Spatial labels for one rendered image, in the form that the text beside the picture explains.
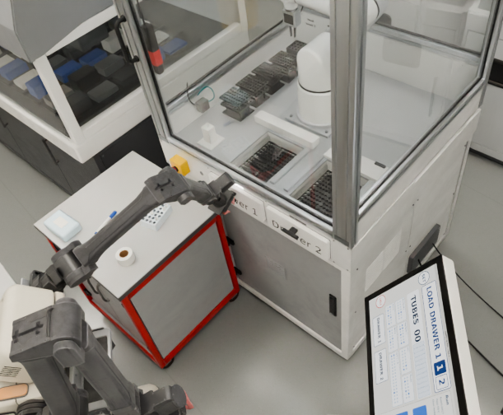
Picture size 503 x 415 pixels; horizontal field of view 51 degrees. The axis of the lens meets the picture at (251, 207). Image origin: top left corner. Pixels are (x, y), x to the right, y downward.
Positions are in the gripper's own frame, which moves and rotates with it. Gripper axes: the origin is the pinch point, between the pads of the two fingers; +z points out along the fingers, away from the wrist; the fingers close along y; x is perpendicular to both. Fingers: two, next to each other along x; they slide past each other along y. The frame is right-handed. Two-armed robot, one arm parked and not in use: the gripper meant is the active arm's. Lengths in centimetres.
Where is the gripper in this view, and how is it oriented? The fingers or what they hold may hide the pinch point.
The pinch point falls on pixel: (230, 207)
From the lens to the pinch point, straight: 209.2
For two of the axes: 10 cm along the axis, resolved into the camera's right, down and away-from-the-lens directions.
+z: 4.0, 2.8, 8.7
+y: 4.9, -8.7, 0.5
